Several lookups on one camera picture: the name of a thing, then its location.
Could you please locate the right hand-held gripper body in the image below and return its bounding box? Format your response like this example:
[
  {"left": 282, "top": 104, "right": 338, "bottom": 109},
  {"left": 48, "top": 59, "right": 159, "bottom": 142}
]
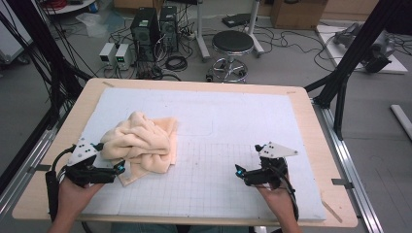
[{"left": 244, "top": 141, "right": 299, "bottom": 190}]

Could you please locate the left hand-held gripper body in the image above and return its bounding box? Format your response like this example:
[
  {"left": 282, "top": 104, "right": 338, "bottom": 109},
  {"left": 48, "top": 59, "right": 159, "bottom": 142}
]
[{"left": 65, "top": 137, "right": 116, "bottom": 187}]

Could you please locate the cream towel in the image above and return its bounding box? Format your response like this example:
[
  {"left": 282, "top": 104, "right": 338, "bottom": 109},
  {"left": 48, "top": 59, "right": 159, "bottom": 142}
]
[{"left": 100, "top": 111, "right": 179, "bottom": 187}]

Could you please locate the person's right hand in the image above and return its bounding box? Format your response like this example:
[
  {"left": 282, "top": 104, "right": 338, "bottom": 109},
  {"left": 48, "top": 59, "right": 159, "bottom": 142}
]
[{"left": 257, "top": 181, "right": 297, "bottom": 224}]

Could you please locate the person's left hand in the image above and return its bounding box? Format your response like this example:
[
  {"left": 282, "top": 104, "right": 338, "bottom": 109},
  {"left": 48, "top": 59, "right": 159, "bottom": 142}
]
[{"left": 56, "top": 179, "right": 105, "bottom": 224}]

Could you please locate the pale blue foam mat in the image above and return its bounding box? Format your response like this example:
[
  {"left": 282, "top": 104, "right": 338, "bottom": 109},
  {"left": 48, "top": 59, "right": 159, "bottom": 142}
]
[{"left": 48, "top": 86, "right": 327, "bottom": 222}]

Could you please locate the white power supply unit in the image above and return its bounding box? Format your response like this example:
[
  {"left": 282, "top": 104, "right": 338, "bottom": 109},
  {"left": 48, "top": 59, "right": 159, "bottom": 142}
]
[
  {"left": 115, "top": 43, "right": 135, "bottom": 71},
  {"left": 98, "top": 42, "right": 117, "bottom": 66}
]

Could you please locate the black round stool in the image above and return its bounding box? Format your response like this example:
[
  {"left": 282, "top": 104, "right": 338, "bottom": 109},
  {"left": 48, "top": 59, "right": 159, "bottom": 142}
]
[{"left": 205, "top": 29, "right": 256, "bottom": 84}]

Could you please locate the white stand leg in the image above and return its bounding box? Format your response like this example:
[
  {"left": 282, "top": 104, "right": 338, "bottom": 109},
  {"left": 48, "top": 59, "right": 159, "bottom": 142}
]
[
  {"left": 195, "top": 0, "right": 212, "bottom": 62},
  {"left": 246, "top": 0, "right": 265, "bottom": 57}
]

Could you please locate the clear plastic bag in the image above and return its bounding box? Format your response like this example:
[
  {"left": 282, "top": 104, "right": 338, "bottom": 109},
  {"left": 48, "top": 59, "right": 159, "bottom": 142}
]
[{"left": 76, "top": 12, "right": 110, "bottom": 38}]

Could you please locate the large black computer tower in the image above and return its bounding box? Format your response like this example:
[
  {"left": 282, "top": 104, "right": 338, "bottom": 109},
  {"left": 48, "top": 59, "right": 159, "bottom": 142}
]
[{"left": 130, "top": 7, "right": 161, "bottom": 62}]

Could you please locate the white floor board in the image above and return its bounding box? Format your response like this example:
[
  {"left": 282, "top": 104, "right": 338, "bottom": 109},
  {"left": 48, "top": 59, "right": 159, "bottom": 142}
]
[{"left": 315, "top": 23, "right": 409, "bottom": 75}]

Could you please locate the black flat case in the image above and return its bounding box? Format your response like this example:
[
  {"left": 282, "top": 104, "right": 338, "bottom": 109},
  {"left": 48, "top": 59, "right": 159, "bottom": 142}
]
[{"left": 222, "top": 13, "right": 252, "bottom": 28}]

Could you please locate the slim black computer tower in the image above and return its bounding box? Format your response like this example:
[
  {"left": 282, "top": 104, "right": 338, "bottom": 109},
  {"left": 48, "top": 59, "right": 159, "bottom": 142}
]
[{"left": 159, "top": 5, "right": 179, "bottom": 52}]

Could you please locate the white tube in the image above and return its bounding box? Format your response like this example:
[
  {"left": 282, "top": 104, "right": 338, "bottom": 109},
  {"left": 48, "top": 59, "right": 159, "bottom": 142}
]
[{"left": 390, "top": 104, "right": 412, "bottom": 141}]

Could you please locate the cardboard box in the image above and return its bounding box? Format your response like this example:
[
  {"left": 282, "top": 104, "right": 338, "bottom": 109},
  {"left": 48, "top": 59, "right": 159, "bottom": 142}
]
[{"left": 270, "top": 0, "right": 328, "bottom": 31}]

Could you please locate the white round table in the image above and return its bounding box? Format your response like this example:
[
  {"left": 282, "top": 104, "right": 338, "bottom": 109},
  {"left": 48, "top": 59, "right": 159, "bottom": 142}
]
[{"left": 40, "top": 0, "right": 98, "bottom": 16}]

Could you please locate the grey machine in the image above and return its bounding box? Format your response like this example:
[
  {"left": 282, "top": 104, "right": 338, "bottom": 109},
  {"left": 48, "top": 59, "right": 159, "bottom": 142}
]
[{"left": 333, "top": 22, "right": 396, "bottom": 74}]

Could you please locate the right hand-held gripper black cable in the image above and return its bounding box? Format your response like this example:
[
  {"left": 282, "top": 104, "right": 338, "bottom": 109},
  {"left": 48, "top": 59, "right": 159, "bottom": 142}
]
[{"left": 275, "top": 164, "right": 299, "bottom": 221}]

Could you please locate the aluminium rail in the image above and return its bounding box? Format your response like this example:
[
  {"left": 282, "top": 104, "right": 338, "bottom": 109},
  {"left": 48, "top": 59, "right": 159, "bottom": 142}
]
[
  {"left": 0, "top": 127, "right": 62, "bottom": 221},
  {"left": 312, "top": 98, "right": 385, "bottom": 233}
]

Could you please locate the grey metal bracket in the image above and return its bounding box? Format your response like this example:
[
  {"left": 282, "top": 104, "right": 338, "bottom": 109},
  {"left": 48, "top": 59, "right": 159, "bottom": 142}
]
[
  {"left": 331, "top": 178, "right": 354, "bottom": 189},
  {"left": 27, "top": 164, "right": 52, "bottom": 173}
]

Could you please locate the black floor cable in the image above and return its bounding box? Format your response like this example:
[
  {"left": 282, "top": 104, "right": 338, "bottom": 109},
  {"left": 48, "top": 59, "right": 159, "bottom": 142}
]
[{"left": 258, "top": 27, "right": 334, "bottom": 72}]

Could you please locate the coiled black cable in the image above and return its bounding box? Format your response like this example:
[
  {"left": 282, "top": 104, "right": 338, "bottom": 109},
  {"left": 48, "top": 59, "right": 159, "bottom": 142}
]
[{"left": 164, "top": 55, "right": 189, "bottom": 72}]

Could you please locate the black metal frame post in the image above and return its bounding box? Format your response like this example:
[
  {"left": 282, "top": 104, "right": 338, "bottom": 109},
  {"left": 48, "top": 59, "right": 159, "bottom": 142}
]
[
  {"left": 304, "top": 0, "right": 412, "bottom": 141},
  {"left": 0, "top": 0, "right": 93, "bottom": 195}
]

